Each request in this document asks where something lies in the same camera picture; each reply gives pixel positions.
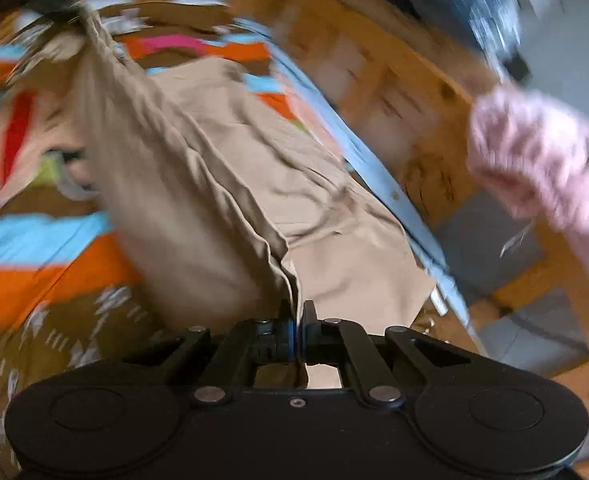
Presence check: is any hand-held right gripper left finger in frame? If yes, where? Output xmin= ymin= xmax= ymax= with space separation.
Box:
xmin=122 ymin=300 xmax=297 ymax=407

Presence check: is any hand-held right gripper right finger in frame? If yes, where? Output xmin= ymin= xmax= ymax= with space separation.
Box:
xmin=298 ymin=300 xmax=471 ymax=408

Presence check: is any tan hooded zip jacket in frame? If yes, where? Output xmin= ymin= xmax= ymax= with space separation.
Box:
xmin=0 ymin=7 xmax=437 ymax=391

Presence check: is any plastic bag of clothes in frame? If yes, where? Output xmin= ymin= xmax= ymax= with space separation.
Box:
xmin=364 ymin=0 xmax=525 ymax=83

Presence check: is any colourful printed blanket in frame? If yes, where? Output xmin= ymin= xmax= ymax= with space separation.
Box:
xmin=0 ymin=2 xmax=345 ymax=480

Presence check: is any pink fleece garment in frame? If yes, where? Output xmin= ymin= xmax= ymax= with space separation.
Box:
xmin=467 ymin=82 xmax=589 ymax=288

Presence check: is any wooden bed frame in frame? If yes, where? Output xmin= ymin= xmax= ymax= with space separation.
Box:
xmin=49 ymin=0 xmax=589 ymax=413

